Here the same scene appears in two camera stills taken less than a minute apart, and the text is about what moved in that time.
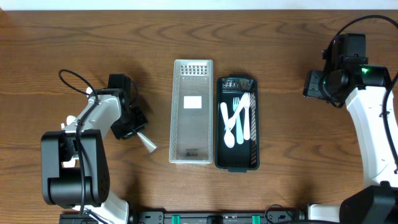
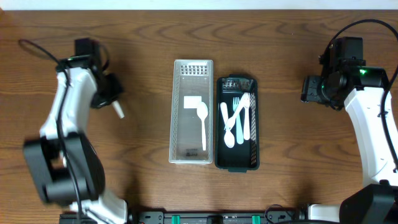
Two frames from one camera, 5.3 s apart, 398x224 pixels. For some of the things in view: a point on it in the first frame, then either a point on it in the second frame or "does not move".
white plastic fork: [239, 128] does not move
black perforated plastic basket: [246, 155] does not move
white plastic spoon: [150, 146] to [203, 112]
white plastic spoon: [229, 137] does not move
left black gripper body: [137, 121] to [109, 91]
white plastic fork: [247, 126] does not move
